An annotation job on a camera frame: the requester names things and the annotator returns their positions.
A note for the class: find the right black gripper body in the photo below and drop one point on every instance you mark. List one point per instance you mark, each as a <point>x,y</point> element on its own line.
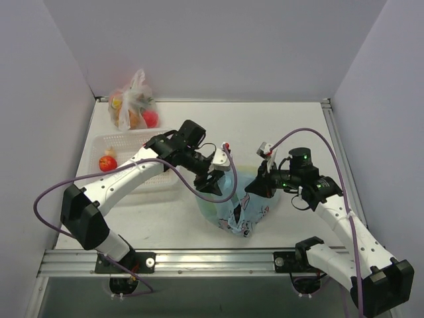
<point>262,185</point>

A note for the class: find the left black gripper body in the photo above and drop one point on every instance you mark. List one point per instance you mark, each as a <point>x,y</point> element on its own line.
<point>208,181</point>

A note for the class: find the light blue plastic bag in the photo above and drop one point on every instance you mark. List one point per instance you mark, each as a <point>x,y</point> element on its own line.
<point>243,211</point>

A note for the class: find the red apple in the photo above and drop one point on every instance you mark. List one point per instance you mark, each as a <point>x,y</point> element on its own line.
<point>107,163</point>

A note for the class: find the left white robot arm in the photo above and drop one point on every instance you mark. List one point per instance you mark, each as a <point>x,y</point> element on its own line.
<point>84,208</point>

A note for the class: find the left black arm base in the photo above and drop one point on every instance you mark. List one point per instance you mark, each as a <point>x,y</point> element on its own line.
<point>137,262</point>

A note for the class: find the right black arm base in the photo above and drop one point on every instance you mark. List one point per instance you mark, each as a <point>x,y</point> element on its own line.
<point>288,261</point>

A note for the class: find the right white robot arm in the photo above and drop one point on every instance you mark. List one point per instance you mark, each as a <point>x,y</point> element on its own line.
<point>376,280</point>

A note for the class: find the clear bag of fruits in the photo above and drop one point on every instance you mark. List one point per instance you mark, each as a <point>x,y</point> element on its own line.
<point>133,106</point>

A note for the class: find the white plastic basket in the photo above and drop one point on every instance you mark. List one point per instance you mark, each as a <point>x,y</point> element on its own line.
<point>124,145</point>

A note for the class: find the small onion garlic toy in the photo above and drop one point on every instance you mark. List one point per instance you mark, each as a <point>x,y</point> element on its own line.
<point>110,152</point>

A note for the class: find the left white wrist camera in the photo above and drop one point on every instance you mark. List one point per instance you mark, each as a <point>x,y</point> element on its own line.
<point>220,160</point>

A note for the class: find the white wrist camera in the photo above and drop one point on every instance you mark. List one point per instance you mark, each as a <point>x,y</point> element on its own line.
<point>220,160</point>
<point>265,151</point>

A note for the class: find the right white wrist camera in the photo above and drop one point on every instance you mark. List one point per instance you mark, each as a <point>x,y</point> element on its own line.
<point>265,151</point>

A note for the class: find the aluminium front rail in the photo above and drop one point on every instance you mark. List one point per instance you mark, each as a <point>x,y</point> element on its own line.
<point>177,263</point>

